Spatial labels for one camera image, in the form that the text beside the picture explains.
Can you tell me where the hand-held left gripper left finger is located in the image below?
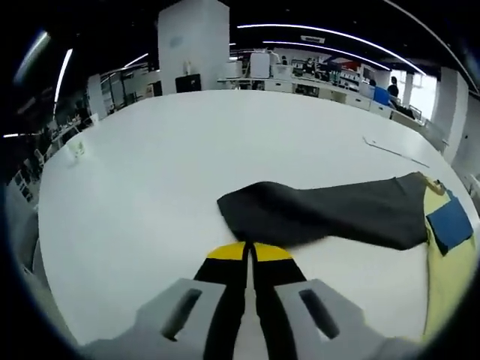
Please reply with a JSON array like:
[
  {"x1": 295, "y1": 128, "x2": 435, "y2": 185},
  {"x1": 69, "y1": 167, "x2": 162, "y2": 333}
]
[{"x1": 130, "y1": 241, "x2": 249, "y2": 360}]

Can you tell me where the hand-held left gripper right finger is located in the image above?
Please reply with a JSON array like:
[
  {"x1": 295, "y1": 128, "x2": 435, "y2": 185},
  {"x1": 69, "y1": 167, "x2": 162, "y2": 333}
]
[{"x1": 249, "y1": 242, "x2": 368, "y2": 360}]

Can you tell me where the yellow-green garment with dark sleeves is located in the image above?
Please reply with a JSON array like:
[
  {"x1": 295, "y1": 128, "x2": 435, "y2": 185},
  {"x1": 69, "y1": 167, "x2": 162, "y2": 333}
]
[{"x1": 217, "y1": 171, "x2": 480, "y2": 341}]

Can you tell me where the long white counter with drawers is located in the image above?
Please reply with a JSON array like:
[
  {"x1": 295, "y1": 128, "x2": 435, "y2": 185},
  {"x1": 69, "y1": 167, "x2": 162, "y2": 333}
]
[{"x1": 216, "y1": 73, "x2": 427, "y2": 122}]

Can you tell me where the black box by pillar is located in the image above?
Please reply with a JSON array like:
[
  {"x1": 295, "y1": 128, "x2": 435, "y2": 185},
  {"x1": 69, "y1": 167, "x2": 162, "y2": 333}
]
[{"x1": 175, "y1": 73, "x2": 202, "y2": 94}]

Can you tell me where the white upright board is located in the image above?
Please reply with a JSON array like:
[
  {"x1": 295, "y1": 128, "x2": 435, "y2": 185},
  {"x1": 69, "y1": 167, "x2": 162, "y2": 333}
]
[{"x1": 250, "y1": 52, "x2": 272, "y2": 80}]

